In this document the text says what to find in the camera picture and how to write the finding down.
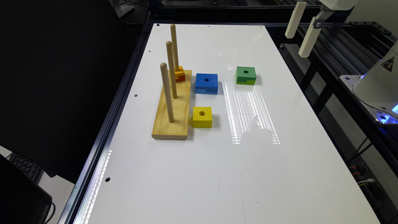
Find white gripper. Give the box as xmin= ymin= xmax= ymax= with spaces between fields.
xmin=285 ymin=0 xmax=358 ymax=58

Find orange and yellow block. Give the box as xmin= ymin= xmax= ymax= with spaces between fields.
xmin=175 ymin=66 xmax=185 ymax=82

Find black keyboard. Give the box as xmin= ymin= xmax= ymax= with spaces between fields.
xmin=6 ymin=153 xmax=43 ymax=184

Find wooden peg base board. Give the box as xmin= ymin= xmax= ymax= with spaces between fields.
xmin=152 ymin=70 xmax=192 ymax=140

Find green wooden block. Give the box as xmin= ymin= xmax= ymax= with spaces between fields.
xmin=235 ymin=67 xmax=257 ymax=85

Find black monitor corner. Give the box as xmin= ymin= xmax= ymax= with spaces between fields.
xmin=1 ymin=157 xmax=52 ymax=224

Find wooden peg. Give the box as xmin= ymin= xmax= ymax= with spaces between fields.
xmin=166 ymin=41 xmax=177 ymax=99
xmin=160 ymin=62 xmax=174 ymax=123
xmin=170 ymin=24 xmax=180 ymax=72

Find middle wooden peg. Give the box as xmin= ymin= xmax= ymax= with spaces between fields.
xmin=166 ymin=41 xmax=177 ymax=99

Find yellow wooden block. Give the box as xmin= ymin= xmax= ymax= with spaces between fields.
xmin=192 ymin=107 xmax=213 ymax=128

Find black aluminium frame rails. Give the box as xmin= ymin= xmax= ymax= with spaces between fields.
xmin=271 ymin=22 xmax=397 ymax=173

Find blue wooden block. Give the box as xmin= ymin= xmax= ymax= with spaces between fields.
xmin=195 ymin=73 xmax=218 ymax=95

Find rear wooden peg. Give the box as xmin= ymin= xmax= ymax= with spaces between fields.
xmin=170 ymin=24 xmax=180 ymax=72

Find front wooden peg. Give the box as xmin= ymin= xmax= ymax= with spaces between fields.
xmin=160 ymin=62 xmax=174 ymax=123

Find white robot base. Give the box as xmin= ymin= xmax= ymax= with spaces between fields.
xmin=340 ymin=44 xmax=397 ymax=126

